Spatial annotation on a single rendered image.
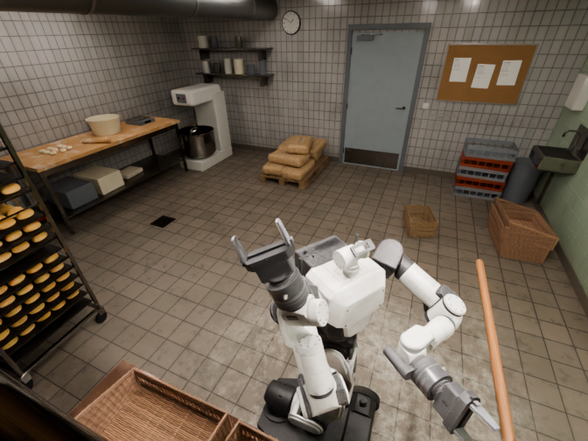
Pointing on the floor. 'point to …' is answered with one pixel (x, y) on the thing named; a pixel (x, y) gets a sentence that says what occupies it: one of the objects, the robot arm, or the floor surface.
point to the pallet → (303, 178)
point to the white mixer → (204, 125)
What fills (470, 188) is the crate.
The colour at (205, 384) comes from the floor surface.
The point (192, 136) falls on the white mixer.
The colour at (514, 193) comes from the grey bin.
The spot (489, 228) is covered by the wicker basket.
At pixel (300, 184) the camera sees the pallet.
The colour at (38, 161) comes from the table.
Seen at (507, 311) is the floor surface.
